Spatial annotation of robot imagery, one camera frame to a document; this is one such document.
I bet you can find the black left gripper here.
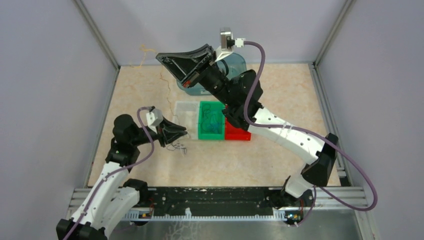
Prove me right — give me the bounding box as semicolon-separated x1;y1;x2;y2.
130;115;188;148

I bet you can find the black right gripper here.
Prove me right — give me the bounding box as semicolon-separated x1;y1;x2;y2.
156;44;235;107

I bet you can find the cable bundle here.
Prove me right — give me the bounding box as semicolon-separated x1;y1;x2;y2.
165;141;189;156

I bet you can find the yellow thin cable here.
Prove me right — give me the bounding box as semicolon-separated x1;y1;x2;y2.
129;44;174;104

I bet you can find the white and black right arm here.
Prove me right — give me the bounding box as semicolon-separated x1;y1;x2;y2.
155;44;339;206

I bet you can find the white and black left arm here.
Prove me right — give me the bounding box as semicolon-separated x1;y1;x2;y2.
56;107;188;240

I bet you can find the white plastic bin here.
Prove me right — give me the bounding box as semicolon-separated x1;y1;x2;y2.
172;100;200;140

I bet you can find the teal transparent plastic tub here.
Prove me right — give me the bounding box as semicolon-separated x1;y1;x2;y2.
176;53;247;96

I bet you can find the green plastic bin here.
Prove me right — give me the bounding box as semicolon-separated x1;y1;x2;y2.
198;101;225;141

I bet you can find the red plastic bin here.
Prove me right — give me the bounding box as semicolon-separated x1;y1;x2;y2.
224;119;251;141

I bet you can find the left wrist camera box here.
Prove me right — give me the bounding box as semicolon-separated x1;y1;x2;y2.
146;106;164;134

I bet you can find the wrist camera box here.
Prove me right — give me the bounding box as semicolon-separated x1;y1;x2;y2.
214;27;246;62
146;106;164;134

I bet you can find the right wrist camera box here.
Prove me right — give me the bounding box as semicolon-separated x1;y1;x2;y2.
214;27;246;62

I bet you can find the aluminium frame rail left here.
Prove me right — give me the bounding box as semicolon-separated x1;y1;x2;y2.
72;0;121;133

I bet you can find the aluminium frame rail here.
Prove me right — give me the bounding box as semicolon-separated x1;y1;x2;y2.
308;62;381;240
72;0;121;133

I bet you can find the aluminium frame rail right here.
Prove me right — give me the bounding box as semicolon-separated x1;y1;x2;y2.
308;62;381;240

